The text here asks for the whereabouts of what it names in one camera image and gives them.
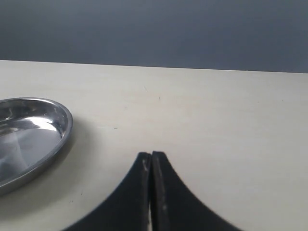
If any round stainless steel tray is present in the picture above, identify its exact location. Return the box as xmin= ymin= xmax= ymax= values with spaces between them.
xmin=0 ymin=97 xmax=73 ymax=195

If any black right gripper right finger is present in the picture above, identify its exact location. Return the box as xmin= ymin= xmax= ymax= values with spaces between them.
xmin=151 ymin=152 xmax=239 ymax=231

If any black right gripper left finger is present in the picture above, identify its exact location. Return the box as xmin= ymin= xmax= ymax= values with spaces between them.
xmin=65 ymin=153 xmax=152 ymax=231

